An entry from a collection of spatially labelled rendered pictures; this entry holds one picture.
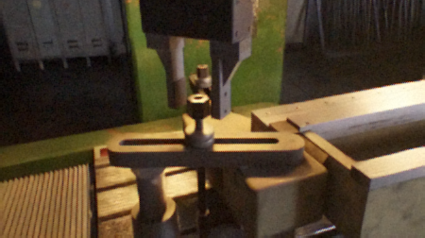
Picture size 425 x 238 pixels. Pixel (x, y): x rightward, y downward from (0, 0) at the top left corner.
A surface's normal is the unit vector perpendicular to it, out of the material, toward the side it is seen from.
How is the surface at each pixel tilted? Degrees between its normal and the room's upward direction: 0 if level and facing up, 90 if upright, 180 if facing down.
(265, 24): 90
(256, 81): 90
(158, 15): 90
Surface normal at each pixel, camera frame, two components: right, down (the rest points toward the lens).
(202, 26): -0.52, 0.35
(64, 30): 0.20, 0.39
